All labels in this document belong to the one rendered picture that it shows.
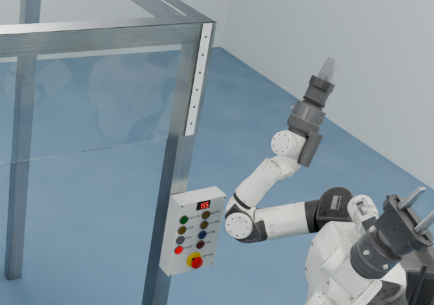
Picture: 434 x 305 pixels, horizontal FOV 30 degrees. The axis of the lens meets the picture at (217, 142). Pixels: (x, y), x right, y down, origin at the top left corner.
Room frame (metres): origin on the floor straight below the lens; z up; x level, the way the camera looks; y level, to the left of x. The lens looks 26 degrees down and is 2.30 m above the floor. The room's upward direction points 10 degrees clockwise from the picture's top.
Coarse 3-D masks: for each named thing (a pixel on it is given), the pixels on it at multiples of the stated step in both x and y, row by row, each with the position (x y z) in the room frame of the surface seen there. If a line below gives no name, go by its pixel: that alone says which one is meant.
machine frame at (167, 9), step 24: (24, 0) 2.95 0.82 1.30; (144, 0) 2.30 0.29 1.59; (168, 0) 2.24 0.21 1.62; (24, 24) 1.83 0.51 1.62; (48, 24) 1.86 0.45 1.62; (72, 24) 1.89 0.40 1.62; (96, 24) 1.93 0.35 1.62; (120, 24) 1.96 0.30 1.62; (144, 24) 1.99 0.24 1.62; (168, 144) 2.12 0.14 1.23; (192, 144) 2.12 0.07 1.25; (24, 168) 2.96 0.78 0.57; (168, 168) 2.11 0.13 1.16; (24, 192) 2.96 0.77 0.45; (168, 192) 2.09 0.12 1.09; (24, 216) 2.97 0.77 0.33; (144, 288) 2.13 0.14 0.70; (168, 288) 2.12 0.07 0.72
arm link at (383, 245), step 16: (384, 208) 1.40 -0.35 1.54; (384, 224) 1.39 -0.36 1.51; (400, 224) 1.37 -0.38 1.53; (416, 224) 1.39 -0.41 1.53; (368, 240) 1.39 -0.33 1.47; (384, 240) 1.38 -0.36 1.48; (400, 240) 1.36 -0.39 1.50; (416, 240) 1.34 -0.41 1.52; (432, 240) 1.36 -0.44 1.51; (368, 256) 1.37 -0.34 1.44; (384, 256) 1.36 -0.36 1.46; (400, 256) 1.39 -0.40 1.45; (384, 272) 1.38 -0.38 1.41
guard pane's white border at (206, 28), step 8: (208, 24) 2.10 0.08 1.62; (208, 32) 2.10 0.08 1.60; (200, 40) 2.09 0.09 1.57; (208, 40) 2.11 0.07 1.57; (200, 48) 2.09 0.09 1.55; (200, 56) 2.09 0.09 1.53; (200, 64) 2.10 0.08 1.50; (200, 72) 2.10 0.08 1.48; (200, 80) 2.10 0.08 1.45; (192, 88) 2.09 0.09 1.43; (200, 88) 2.11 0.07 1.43; (192, 96) 2.09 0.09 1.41; (192, 104) 2.09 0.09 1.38; (192, 112) 2.10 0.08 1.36; (192, 120) 2.10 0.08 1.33; (192, 128) 2.10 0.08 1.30
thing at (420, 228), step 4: (432, 212) 1.35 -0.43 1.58; (428, 216) 1.35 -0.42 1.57; (432, 216) 1.35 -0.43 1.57; (424, 220) 1.36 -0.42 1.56; (428, 220) 1.35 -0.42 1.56; (432, 220) 1.36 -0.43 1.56; (420, 224) 1.36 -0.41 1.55; (424, 224) 1.35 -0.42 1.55; (428, 224) 1.36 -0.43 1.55; (416, 228) 1.36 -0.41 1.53; (420, 228) 1.35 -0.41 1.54; (424, 228) 1.37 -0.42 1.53; (420, 232) 1.36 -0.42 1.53; (424, 232) 1.36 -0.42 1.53
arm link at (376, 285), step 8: (376, 280) 1.41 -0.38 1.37; (368, 288) 1.39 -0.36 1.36; (376, 288) 1.39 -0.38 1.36; (320, 296) 1.42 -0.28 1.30; (360, 296) 1.38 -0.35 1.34; (368, 296) 1.38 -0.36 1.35; (312, 304) 1.40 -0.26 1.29; (320, 304) 1.39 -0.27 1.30; (328, 304) 1.40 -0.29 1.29; (336, 304) 1.43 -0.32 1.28; (344, 304) 1.41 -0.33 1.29; (352, 304) 1.38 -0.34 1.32; (360, 304) 1.38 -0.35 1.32
